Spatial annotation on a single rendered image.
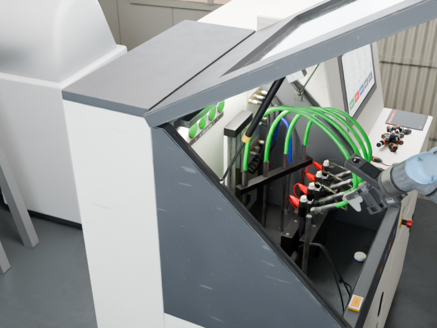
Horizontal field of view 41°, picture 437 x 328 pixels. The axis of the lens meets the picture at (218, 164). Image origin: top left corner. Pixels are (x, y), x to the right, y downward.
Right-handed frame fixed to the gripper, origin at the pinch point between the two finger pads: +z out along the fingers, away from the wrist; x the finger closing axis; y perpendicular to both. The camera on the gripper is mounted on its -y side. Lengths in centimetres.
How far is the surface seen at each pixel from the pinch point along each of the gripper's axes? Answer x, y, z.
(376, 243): 10.6, 20.9, 19.4
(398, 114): 88, -4, 63
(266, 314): -36.4, 13.9, 13.4
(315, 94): 29.2, -30.2, 24.5
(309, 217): -11.9, -0.8, 4.9
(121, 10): 73, -160, 202
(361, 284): -8.1, 24.7, 9.9
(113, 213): -52, -35, 27
